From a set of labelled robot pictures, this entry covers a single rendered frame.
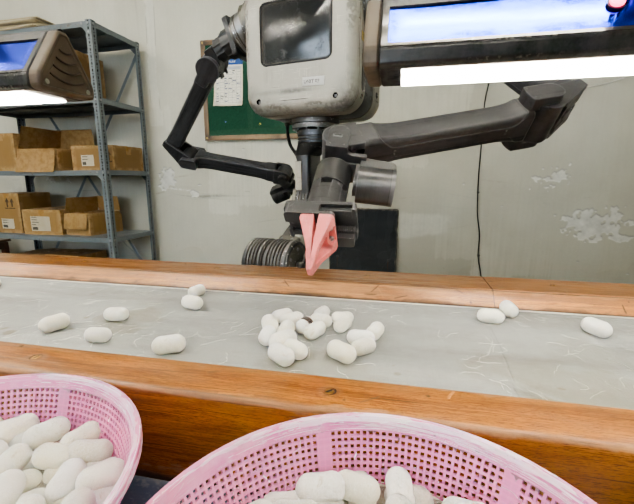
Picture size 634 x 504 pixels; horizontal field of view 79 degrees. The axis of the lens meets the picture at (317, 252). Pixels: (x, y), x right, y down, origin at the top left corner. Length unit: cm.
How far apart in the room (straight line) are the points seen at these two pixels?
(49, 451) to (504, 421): 34
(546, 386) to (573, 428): 11
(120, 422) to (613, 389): 45
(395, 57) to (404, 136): 30
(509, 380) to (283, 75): 90
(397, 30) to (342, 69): 65
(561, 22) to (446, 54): 9
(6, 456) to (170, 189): 274
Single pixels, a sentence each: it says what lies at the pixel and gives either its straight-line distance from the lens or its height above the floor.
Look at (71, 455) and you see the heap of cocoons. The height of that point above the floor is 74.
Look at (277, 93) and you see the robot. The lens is 111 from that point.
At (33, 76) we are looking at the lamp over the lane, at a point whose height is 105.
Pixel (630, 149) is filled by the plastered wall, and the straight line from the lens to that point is 278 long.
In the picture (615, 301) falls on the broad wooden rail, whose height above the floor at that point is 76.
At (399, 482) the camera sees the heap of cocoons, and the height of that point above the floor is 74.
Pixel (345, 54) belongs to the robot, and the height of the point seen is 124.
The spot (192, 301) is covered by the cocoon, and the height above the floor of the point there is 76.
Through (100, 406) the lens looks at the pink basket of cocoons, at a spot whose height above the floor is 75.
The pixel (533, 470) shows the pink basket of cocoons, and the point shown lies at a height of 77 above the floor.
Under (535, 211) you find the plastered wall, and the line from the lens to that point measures 263.
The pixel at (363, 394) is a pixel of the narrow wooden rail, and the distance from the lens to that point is 34.
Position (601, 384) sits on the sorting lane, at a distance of 50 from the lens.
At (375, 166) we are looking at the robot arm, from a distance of 62.
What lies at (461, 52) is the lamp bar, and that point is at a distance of 39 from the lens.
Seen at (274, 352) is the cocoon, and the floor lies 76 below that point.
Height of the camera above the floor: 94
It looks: 11 degrees down
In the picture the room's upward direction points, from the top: straight up
